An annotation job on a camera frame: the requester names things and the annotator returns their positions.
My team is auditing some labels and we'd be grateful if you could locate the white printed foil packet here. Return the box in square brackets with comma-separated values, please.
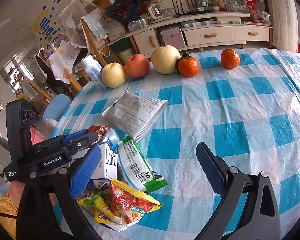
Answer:
[102, 92, 170, 142]

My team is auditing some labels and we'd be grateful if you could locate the red wrapper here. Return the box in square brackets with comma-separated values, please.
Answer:
[88, 125, 110, 143]

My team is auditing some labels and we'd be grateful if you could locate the green waste bin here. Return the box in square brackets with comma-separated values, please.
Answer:
[116, 47, 135, 63]

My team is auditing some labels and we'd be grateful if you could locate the dark flower bouquet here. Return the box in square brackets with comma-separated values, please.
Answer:
[104, 0, 140, 25]

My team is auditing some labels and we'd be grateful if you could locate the wifi router with antennas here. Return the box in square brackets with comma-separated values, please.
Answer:
[172, 0, 212, 16]

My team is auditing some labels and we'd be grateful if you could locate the blue white checkered tablecloth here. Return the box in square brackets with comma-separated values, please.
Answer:
[53, 49, 300, 239]

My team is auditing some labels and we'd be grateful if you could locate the small yellow pear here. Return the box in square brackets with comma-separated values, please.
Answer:
[102, 62, 126, 88]

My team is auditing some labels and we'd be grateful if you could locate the large yellow pear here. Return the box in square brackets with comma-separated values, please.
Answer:
[151, 45, 180, 75]

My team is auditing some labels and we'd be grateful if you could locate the cream TV cabinet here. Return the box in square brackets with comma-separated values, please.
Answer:
[123, 0, 274, 58]

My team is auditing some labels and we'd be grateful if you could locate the person's left hand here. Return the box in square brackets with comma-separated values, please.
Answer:
[8, 180, 25, 207]

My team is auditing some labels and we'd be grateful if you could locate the red apple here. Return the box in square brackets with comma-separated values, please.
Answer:
[124, 54, 150, 79]

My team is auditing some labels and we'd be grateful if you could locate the white blue plastic bottle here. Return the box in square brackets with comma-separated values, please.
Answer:
[81, 55, 108, 90]

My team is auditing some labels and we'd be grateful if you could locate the green white snack wrapper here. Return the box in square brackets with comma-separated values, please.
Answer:
[117, 137, 167, 193]

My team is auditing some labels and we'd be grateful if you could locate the electric kettle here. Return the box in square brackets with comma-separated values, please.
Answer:
[147, 0, 172, 23]

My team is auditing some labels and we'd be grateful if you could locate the orange tangerine with leaf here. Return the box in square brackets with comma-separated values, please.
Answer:
[175, 51, 199, 77]

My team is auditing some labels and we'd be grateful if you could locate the white blue milk carton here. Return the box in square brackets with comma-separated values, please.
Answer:
[87, 143, 118, 191]

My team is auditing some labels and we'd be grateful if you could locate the wooden chair with cloth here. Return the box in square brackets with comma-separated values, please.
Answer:
[80, 8, 108, 67]

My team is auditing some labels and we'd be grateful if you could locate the pink storage box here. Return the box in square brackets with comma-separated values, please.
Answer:
[160, 25, 186, 49]

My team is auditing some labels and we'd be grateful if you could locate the small orange tangerine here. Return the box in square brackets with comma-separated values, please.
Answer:
[221, 48, 240, 69]

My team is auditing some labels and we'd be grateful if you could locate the yellow red snack bag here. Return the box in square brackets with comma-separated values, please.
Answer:
[77, 179, 161, 232]

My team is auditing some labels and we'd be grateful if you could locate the blue round stool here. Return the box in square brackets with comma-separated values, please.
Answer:
[43, 94, 71, 130]

